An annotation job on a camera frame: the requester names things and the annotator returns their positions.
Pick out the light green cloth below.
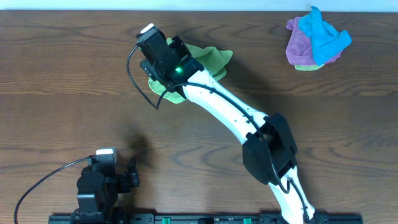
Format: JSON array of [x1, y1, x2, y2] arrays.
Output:
[[148, 44, 233, 104]]

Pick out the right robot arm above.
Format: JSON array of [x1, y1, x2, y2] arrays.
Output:
[[136, 24, 315, 223]]

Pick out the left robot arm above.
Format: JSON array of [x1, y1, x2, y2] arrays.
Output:
[[69, 154, 140, 223]]

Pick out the purple cloth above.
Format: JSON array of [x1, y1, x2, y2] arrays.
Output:
[[285, 17, 341, 65]]

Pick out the blue cloth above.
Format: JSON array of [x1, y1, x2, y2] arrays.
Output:
[[298, 6, 352, 65]]

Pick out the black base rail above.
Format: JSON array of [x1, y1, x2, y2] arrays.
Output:
[[48, 212, 364, 224]]

